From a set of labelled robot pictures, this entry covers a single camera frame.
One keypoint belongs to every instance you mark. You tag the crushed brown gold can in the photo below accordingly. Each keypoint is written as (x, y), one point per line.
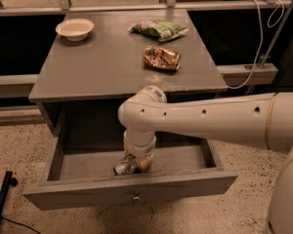
(161, 58)

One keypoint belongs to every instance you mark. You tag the black stand leg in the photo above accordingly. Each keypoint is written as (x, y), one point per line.
(7, 182)

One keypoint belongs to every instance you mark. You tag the grey open top drawer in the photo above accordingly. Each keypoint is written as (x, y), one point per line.
(80, 175)

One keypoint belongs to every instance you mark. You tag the crushed silver green 7up can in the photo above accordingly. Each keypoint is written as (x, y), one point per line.
(123, 167)

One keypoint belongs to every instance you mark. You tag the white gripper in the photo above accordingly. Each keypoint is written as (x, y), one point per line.
(143, 149)

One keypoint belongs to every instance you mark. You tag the white bowl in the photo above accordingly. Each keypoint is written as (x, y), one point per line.
(75, 29)

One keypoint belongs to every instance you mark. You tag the grey wooden cabinet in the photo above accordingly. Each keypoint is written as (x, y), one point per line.
(109, 63)

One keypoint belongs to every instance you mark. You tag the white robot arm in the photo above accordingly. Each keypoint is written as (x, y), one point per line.
(262, 121)

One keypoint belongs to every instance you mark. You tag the round metal drawer knob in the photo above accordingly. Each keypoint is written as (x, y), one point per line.
(136, 198)

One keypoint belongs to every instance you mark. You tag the grey metal railing frame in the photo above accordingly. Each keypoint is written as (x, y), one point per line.
(127, 4)

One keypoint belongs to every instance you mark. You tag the green chip bag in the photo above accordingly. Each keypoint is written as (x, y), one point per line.
(162, 30)

